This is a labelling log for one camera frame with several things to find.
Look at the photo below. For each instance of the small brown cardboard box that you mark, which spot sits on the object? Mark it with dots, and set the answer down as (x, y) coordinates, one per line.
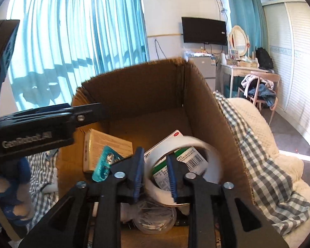
(106, 144)

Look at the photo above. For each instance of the green white medicine box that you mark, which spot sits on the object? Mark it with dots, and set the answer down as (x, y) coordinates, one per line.
(191, 157)

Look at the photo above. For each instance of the cream desktop organiser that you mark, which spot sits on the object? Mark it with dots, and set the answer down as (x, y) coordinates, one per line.
(241, 62)

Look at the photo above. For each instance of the black wall television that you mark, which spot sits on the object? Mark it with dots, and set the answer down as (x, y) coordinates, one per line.
(204, 31)

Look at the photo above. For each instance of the person's left hand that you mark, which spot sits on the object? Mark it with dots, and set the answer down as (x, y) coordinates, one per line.
(10, 193)

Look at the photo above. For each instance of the black backpack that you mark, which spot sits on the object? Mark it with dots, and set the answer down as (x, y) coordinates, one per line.
(264, 58)

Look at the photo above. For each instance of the grey mini fridge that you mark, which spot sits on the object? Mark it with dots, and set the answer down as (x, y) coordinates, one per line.
(206, 67)

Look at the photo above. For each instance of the teal window curtain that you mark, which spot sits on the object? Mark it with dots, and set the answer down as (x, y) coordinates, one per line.
(242, 7)
(118, 25)
(49, 44)

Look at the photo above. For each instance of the white tape roll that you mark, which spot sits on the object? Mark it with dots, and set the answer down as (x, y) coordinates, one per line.
(214, 165)

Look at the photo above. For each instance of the oval cream vanity mirror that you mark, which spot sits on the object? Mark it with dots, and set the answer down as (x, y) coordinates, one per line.
(238, 40)

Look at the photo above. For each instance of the white waffle blanket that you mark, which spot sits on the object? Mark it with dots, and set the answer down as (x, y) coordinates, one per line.
(261, 118)

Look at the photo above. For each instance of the large cardboard box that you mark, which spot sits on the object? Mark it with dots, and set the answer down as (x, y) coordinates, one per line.
(149, 93)

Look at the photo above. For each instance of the clear cotton swab jar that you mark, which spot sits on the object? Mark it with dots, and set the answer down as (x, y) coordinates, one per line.
(155, 219)

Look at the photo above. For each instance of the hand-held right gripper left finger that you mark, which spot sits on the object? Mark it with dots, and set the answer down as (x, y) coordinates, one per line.
(138, 175)

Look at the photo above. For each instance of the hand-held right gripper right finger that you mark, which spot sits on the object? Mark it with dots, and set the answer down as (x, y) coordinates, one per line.
(171, 175)

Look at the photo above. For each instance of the white slatted wardrobe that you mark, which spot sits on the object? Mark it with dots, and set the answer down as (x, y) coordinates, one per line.
(297, 69)

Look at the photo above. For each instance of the teal blister pack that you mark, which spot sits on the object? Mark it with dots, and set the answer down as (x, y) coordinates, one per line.
(106, 164)

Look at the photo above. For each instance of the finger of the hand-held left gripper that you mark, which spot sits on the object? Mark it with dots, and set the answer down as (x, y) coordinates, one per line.
(87, 113)
(5, 56)

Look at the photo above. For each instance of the clothes heap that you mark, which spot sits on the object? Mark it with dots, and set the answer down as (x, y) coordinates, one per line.
(261, 91)

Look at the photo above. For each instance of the wooden chair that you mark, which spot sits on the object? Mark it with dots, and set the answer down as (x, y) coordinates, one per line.
(267, 78)

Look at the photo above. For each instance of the cream dressing table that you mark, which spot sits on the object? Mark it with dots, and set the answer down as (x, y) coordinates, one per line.
(237, 71)

